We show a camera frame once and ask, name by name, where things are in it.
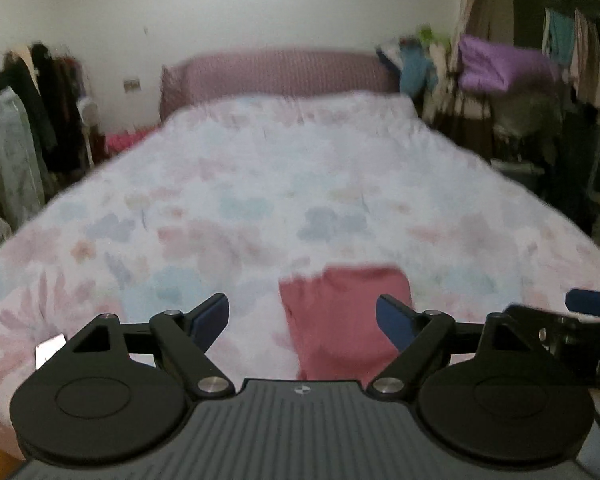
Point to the dark hanging clothes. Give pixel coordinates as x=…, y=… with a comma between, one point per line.
x=50, y=100

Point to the wall outlet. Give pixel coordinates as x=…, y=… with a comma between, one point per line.
x=132, y=84

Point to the bright pink cloth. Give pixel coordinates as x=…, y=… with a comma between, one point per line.
x=122, y=141

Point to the purple cloth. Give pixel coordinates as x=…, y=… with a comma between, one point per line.
x=490, y=67

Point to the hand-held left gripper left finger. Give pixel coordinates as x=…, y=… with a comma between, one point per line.
x=210, y=316

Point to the light green hanging garment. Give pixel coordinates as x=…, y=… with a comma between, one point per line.
x=12, y=155

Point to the grey storage box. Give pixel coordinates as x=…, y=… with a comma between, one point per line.
x=517, y=171

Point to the pink knit garment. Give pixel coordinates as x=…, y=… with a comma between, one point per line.
x=350, y=320

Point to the bed with floral cover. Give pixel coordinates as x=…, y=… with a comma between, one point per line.
x=260, y=185

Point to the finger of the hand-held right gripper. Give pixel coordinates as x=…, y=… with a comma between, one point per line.
x=592, y=303
x=570, y=345

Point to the white tag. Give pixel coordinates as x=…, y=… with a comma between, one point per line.
x=50, y=350

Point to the brown striped cloth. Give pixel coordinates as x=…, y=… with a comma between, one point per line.
x=460, y=120

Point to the white standing fan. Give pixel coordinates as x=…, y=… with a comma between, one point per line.
x=86, y=110

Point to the pink pillow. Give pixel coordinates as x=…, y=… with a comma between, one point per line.
x=280, y=77

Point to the teal cloth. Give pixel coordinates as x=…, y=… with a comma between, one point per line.
x=416, y=67

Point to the grey cloth pile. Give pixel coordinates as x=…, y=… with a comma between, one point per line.
x=522, y=115

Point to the pale clothes on drying rack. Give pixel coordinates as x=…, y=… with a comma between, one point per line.
x=575, y=50

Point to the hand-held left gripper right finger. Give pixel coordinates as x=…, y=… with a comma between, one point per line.
x=392, y=321

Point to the beige curtain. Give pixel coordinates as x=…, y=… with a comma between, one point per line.
x=485, y=5

